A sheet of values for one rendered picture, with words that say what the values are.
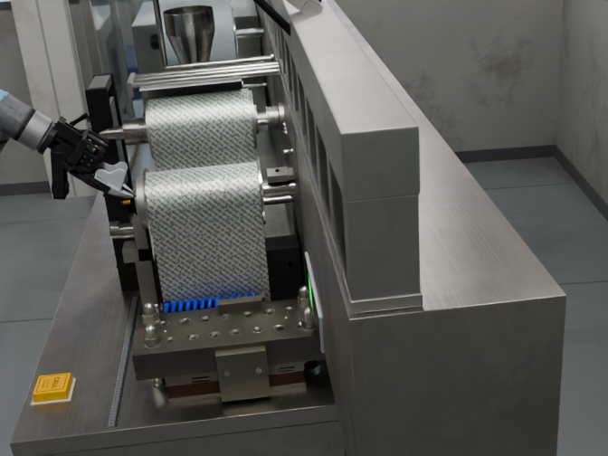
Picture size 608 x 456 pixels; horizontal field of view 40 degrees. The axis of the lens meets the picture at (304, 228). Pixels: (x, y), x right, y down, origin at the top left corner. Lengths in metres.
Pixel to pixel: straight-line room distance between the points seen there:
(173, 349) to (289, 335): 0.23
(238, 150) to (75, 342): 0.59
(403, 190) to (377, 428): 0.30
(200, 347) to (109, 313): 0.51
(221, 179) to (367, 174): 0.92
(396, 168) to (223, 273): 1.00
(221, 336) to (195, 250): 0.21
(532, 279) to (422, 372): 0.17
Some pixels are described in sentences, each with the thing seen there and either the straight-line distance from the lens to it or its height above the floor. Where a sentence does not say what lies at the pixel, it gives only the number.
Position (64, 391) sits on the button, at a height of 0.92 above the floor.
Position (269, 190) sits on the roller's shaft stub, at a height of 1.25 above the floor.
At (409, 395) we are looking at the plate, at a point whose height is 1.33.
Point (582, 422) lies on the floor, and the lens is 3.21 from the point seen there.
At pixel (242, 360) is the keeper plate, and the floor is 1.00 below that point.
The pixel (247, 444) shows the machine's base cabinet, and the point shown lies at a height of 0.83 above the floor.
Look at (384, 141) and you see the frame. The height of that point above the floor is 1.64.
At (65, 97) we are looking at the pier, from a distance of 5.36.
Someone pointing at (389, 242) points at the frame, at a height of 1.52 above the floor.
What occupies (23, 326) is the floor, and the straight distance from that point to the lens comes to 4.14.
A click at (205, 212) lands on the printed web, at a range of 1.79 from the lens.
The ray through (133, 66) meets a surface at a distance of 2.77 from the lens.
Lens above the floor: 1.92
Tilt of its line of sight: 24 degrees down
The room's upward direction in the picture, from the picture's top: 5 degrees counter-clockwise
